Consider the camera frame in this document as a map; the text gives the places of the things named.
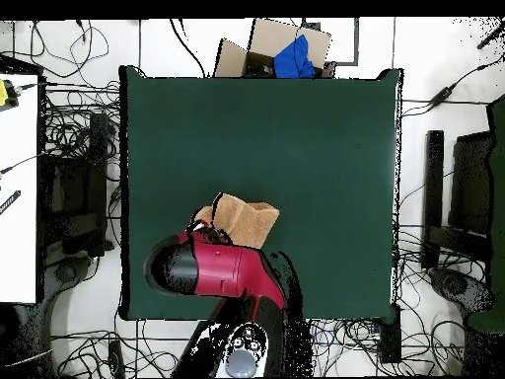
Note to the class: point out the yellow and black tool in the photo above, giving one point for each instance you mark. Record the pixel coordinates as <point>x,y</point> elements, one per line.
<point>3,92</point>

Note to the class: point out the black round pedestal foot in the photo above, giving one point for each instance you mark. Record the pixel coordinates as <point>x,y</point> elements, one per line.
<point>65,273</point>
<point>453,286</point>

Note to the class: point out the black long beam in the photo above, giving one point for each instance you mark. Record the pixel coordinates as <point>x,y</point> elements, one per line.
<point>433,177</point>

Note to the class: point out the black flat bar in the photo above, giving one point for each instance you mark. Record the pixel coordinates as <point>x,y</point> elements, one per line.
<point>10,202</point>

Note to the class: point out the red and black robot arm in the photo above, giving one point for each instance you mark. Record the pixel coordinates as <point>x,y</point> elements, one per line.
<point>221,268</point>

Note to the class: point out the blue cloth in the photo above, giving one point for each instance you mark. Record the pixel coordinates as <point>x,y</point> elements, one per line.
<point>294,59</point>

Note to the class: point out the brown cardboard box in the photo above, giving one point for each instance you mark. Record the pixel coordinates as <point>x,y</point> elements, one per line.
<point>272,37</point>

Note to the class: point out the green draped cloth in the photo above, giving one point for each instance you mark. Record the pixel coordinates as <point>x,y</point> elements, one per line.
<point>498,197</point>

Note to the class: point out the dark green table cloth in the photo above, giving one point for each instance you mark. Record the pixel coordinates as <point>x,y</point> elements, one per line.
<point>236,130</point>

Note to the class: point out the black equipment stand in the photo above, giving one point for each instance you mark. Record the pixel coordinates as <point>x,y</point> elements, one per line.
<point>96,158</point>

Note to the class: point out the white desk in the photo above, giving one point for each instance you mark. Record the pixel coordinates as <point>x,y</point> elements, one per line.
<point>17,237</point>

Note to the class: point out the black power strip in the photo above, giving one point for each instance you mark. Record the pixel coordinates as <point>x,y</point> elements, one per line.
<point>115,359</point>
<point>390,335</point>

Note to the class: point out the black rod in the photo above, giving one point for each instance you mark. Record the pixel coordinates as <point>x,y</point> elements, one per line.
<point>491,37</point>

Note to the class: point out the tan terry towel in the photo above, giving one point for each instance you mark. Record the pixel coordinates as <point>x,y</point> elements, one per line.
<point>248,225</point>

